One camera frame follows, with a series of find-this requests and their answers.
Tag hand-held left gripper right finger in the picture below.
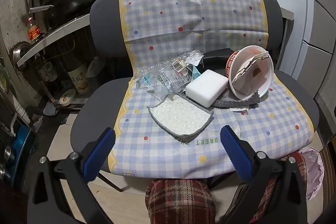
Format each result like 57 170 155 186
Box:
220 125 307 224

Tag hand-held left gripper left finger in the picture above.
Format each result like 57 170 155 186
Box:
28 127 116 224

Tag bin with pink liner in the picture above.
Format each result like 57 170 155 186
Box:
298 147 325 201

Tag clear plastic packaging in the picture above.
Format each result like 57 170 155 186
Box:
134 49 205 97

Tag grey office chair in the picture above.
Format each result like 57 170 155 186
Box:
70 0 319 193

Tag small bowl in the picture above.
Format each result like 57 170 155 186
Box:
59 89 77 104

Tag white scouring pad grey edge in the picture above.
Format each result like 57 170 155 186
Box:
147 93 214 138

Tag white foam block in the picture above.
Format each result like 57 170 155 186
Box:
185 69 229 107

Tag plaid trousers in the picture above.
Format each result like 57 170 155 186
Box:
145 152 307 224

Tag red and white noodle bowl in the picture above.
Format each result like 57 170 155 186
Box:
225 45 273 101

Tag blue basin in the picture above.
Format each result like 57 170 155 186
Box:
12 124 32 182

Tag white bottle with yellow label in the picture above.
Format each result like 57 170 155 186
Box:
67 63 88 94

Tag torn paper bowl lid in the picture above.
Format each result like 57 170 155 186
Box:
232 52 271 83

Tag black pouch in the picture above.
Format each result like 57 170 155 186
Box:
202 48 237 69

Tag bottle with green label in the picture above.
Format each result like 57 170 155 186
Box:
37 57 57 81

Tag steel pot lid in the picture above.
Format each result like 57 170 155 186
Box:
12 41 32 71

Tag steel kitchen counter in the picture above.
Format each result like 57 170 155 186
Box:
16 13 91 67

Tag oil bottle with red label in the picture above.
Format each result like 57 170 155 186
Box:
28 17 41 43

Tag blue checkered chair cloth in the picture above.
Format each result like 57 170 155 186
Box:
108 0 314 178

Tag black wok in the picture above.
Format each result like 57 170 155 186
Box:
29 0 92 20

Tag grey refrigerator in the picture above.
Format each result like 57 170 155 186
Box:
299 0 336 114

